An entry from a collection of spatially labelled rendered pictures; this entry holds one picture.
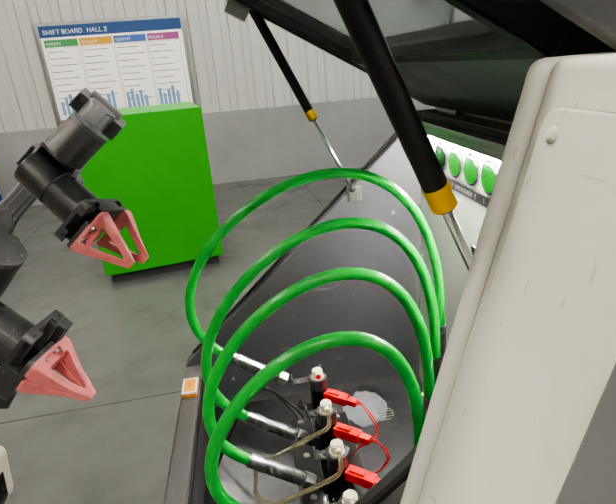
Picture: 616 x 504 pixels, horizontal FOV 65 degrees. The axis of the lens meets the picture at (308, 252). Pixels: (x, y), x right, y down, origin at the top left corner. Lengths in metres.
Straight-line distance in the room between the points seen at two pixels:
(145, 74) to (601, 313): 6.98
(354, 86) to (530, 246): 7.19
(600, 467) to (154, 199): 3.89
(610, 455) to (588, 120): 0.15
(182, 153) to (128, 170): 0.42
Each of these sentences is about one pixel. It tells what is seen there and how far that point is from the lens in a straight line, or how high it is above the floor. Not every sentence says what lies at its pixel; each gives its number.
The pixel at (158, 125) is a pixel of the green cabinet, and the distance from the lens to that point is 3.94.
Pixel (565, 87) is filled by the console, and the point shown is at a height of 1.53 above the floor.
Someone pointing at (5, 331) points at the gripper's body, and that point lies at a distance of 0.65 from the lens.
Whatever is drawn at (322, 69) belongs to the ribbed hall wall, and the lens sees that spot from 7.33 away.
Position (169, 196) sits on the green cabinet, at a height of 0.65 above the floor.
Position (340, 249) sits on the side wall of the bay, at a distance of 1.03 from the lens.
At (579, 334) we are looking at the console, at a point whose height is 1.43.
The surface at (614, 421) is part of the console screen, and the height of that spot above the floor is 1.42.
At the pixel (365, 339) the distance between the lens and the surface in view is 0.47.
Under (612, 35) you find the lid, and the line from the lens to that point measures 0.34.
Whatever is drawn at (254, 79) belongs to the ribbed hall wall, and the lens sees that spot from 7.15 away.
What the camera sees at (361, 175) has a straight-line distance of 0.66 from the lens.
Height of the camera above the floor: 1.56
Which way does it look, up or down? 21 degrees down
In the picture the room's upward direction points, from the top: 5 degrees counter-clockwise
